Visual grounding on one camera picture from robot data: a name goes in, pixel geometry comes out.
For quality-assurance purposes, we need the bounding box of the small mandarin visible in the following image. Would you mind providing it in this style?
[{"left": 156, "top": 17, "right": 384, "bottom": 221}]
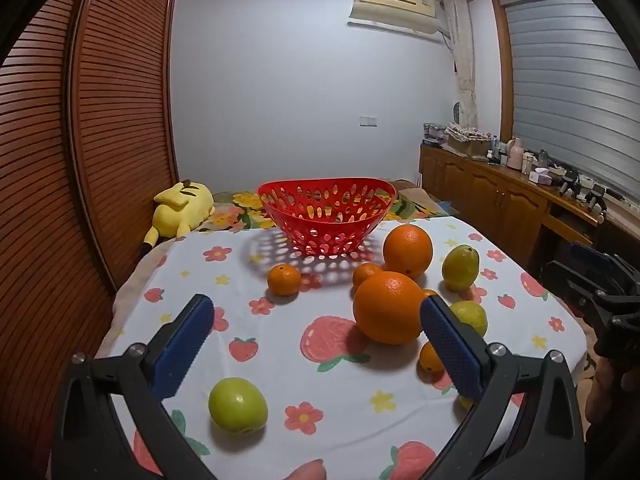
[
  {"left": 267, "top": 264, "right": 302, "bottom": 297},
  {"left": 352, "top": 262, "right": 383, "bottom": 289},
  {"left": 419, "top": 341, "right": 445, "bottom": 374}
]

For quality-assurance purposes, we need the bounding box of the yellow green guava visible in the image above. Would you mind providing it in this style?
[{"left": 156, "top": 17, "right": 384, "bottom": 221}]
[{"left": 450, "top": 300, "right": 488, "bottom": 337}]

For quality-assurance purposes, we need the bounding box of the small green apple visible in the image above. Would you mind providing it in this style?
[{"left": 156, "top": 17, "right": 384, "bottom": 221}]
[{"left": 208, "top": 377, "right": 269, "bottom": 436}]

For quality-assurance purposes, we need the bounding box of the green pear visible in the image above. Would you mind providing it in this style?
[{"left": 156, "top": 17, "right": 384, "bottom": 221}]
[{"left": 442, "top": 245, "right": 480, "bottom": 292}]

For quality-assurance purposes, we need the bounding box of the large orange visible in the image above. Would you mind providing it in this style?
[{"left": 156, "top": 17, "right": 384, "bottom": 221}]
[
  {"left": 383, "top": 224, "right": 433, "bottom": 278},
  {"left": 352, "top": 271, "right": 426, "bottom": 346}
]

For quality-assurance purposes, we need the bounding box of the person's right hand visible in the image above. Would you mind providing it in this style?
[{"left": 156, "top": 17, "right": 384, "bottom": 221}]
[{"left": 586, "top": 358, "right": 639, "bottom": 438}]

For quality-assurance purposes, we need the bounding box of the wooden sideboard cabinet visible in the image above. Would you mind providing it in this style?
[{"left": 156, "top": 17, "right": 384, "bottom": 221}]
[{"left": 420, "top": 144, "right": 602, "bottom": 273}]

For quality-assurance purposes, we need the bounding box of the pink kettle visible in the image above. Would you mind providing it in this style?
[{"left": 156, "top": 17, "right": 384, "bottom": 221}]
[{"left": 506, "top": 138, "right": 524, "bottom": 171}]

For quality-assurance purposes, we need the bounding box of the yellow Pikachu plush toy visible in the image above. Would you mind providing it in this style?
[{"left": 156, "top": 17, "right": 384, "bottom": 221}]
[{"left": 142, "top": 179, "right": 215, "bottom": 254}]

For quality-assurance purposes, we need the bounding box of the floral bed blanket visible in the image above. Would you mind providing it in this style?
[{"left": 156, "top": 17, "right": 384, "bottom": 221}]
[{"left": 198, "top": 180, "right": 451, "bottom": 232}]

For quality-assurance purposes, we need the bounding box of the cardboard box with items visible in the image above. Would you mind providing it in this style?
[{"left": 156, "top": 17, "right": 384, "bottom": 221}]
[{"left": 445, "top": 122, "right": 491, "bottom": 157}]

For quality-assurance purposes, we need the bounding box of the grey window blind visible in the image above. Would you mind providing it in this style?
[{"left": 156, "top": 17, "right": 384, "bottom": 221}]
[{"left": 500, "top": 0, "right": 639, "bottom": 197}]

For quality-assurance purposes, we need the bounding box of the red perforated plastic basket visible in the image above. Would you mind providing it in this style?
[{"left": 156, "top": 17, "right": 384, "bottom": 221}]
[{"left": 257, "top": 177, "right": 397, "bottom": 256}]

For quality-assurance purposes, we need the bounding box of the brown louvered wardrobe door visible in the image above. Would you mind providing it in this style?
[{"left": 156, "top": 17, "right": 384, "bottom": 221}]
[{"left": 1, "top": 0, "right": 178, "bottom": 479}]

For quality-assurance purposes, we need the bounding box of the white curtain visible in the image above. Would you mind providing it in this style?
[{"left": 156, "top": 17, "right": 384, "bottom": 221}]
[{"left": 442, "top": 0, "right": 478, "bottom": 127}]

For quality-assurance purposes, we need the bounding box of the white wall switch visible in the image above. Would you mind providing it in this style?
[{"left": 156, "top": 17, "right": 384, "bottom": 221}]
[{"left": 359, "top": 116, "right": 378, "bottom": 128}]

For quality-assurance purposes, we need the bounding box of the wall air conditioner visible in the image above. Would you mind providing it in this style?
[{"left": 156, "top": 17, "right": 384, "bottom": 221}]
[{"left": 349, "top": 0, "right": 442, "bottom": 35}]

